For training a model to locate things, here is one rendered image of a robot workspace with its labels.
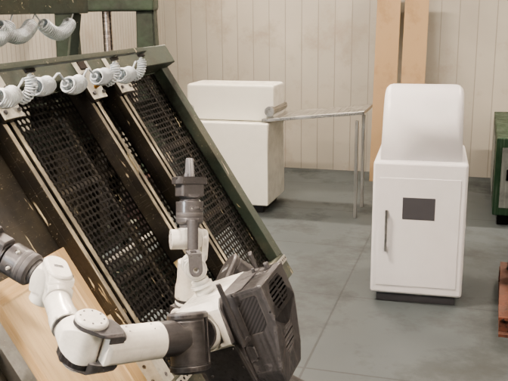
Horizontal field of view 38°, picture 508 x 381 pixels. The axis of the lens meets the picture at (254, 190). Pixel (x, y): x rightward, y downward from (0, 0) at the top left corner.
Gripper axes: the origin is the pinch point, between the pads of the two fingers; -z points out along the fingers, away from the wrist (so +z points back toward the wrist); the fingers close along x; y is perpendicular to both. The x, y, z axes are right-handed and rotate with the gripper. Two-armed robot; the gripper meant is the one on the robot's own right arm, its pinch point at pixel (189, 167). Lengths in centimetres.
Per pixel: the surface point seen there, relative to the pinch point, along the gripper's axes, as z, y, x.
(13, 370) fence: 56, -4, 59
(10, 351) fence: 52, -2, 59
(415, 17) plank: -224, 363, -576
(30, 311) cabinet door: 43, 11, 48
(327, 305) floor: 80, 190, -252
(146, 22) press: -166, 395, -221
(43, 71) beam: -37, 55, 26
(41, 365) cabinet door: 57, 3, 48
